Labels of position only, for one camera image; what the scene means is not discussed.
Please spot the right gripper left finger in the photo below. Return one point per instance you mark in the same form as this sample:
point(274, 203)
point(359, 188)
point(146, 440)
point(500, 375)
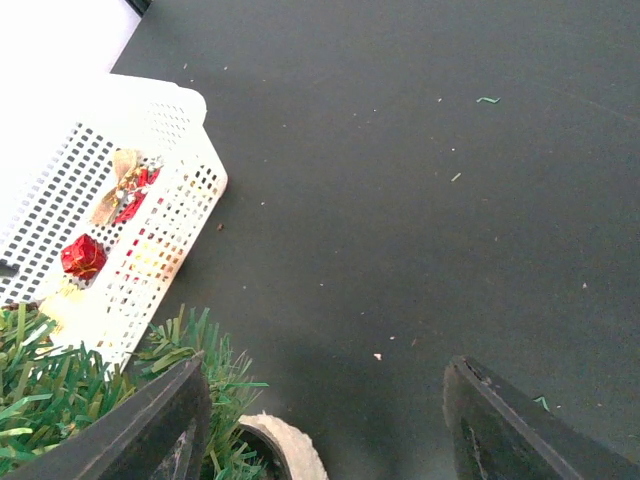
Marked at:
point(158, 433)

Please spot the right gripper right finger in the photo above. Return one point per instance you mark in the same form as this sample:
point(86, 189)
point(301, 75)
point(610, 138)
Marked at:
point(499, 432)

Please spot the small green christmas tree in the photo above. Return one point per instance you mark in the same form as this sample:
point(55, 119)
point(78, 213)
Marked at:
point(50, 394)

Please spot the white plastic perforated basket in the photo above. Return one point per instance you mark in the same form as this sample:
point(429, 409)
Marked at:
point(107, 182)

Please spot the red star ornament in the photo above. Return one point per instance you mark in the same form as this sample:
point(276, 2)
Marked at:
point(134, 192)

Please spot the white tree pot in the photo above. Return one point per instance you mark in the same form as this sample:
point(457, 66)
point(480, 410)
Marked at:
point(291, 447)

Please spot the red gift box ornament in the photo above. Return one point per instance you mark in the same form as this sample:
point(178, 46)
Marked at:
point(84, 258)

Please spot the burlap bow ornament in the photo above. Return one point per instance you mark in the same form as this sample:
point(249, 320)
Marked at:
point(124, 162)

